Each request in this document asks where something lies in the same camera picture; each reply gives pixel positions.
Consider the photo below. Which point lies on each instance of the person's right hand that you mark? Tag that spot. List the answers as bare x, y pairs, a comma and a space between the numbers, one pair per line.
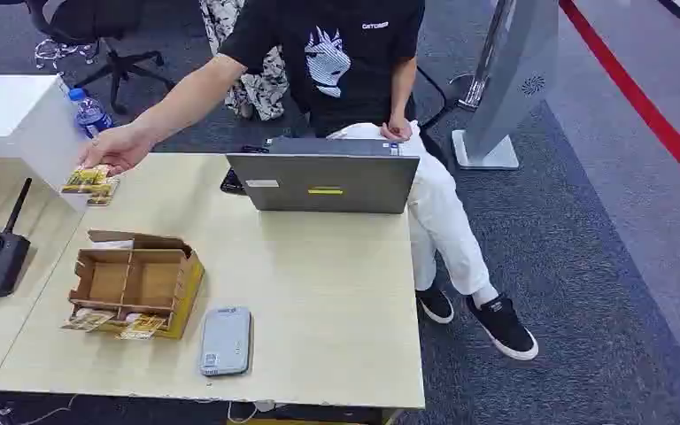
118, 146

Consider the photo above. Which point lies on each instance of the person's left hand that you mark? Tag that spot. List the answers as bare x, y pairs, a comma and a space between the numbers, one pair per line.
397, 130

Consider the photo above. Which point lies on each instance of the yellow printed card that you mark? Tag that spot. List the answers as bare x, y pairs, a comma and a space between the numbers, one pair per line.
105, 196
86, 319
85, 179
140, 328

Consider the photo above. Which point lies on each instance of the clear water bottle blue cap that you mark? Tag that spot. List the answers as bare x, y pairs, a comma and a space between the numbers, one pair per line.
91, 116

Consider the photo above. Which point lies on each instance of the grey laptop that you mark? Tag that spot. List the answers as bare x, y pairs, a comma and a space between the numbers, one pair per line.
328, 182

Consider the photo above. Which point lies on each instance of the person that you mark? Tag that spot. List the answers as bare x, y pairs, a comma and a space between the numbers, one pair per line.
340, 64

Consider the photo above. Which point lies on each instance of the white desk partition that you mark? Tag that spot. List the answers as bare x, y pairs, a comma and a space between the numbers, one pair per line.
17, 111

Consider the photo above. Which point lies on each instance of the black phone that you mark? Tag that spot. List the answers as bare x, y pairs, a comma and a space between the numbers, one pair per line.
232, 183

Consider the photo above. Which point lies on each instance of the grey floor stand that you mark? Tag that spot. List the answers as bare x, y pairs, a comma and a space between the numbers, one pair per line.
510, 76

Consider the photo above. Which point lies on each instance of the black office chair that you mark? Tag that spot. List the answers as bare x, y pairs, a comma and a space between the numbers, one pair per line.
93, 20

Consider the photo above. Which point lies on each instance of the black white patterned cloth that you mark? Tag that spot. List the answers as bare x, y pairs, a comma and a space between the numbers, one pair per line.
258, 88

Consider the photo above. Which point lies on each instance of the wooden card box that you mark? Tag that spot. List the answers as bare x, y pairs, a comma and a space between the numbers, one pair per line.
184, 293

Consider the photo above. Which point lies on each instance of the black shoe white sole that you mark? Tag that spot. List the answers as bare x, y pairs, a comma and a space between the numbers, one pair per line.
504, 328
435, 305

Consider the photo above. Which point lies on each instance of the grey flat power bank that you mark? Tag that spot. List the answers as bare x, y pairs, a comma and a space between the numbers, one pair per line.
225, 341

